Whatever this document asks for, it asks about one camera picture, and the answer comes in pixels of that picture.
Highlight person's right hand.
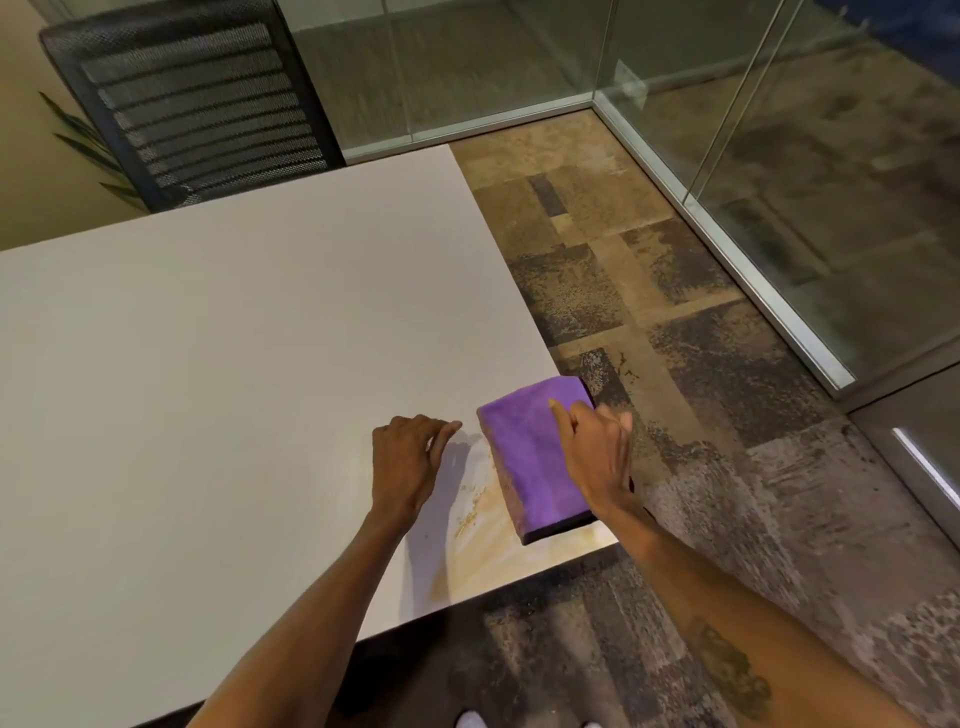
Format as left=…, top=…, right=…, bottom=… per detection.
left=549, top=397, right=637, bottom=520

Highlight person's left hand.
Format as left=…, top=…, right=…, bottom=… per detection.
left=371, top=414, right=465, bottom=520

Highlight purple cleaning cloth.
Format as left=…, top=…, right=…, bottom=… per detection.
left=477, top=376, right=637, bottom=547

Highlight person's right forearm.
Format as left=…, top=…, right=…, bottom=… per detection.
left=591, top=489, right=909, bottom=728

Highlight person's left forearm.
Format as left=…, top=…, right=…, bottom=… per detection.
left=186, top=501, right=415, bottom=728

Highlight black mesh office chair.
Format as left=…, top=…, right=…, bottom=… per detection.
left=39, top=0, right=346, bottom=213

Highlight green plant leaves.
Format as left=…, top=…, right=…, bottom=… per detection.
left=37, top=91, right=147, bottom=213

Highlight glass partition with metal frame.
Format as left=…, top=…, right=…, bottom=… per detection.
left=277, top=0, right=960, bottom=399

